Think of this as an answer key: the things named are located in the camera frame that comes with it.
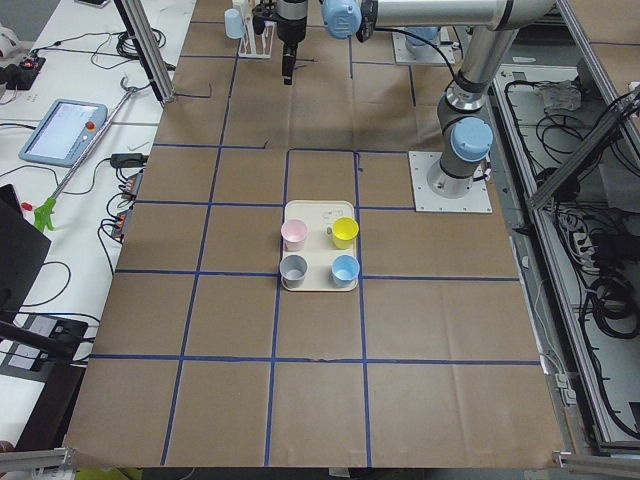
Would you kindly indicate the teach pendant tablet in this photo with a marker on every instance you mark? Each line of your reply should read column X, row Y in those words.
column 64, row 133

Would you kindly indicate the light blue plastic cup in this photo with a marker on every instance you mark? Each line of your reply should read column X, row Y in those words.
column 234, row 24

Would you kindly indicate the light blue cup far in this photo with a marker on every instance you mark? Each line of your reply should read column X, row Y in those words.
column 345, row 270

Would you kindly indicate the white wire cup rack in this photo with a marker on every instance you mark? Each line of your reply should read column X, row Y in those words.
column 256, row 46

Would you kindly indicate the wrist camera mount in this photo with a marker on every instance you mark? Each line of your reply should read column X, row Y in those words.
column 262, row 13

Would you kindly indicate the aluminium frame post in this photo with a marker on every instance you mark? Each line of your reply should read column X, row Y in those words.
column 139, row 28

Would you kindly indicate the yellow plastic cup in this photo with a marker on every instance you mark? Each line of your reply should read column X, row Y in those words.
column 344, row 232

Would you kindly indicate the reacher grabber tool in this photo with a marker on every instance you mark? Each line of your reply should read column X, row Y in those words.
column 43, row 214

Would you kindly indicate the grey plastic cup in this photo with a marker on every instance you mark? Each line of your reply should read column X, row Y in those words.
column 293, row 269

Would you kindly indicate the white plastic cup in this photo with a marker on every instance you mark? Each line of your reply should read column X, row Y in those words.
column 242, row 6

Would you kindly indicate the cream serving tray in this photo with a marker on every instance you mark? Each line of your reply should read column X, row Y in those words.
column 319, row 250

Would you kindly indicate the pink plastic cup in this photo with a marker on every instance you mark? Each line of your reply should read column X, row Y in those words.
column 294, row 233

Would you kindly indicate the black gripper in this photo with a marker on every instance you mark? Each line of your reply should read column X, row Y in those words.
column 288, row 24

